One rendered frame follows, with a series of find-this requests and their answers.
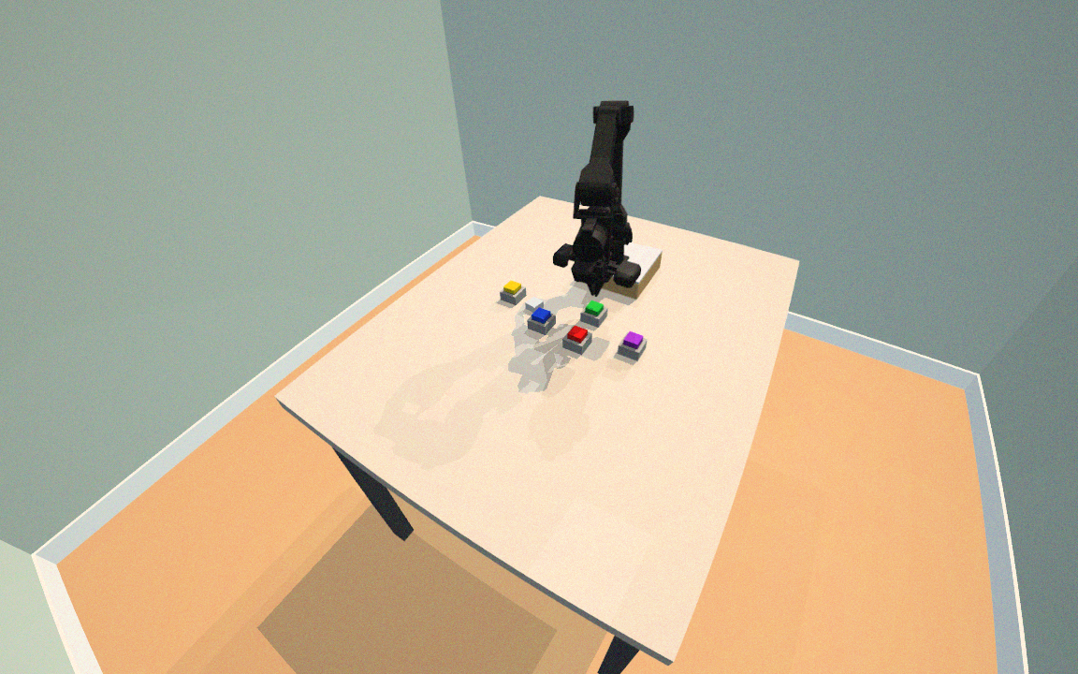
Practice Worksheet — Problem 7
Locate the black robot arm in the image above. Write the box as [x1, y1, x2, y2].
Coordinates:
[571, 100, 634, 285]

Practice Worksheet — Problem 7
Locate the green button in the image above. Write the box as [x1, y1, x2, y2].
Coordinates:
[580, 300, 608, 328]

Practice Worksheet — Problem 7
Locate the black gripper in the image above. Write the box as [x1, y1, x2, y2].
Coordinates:
[553, 236, 641, 297]

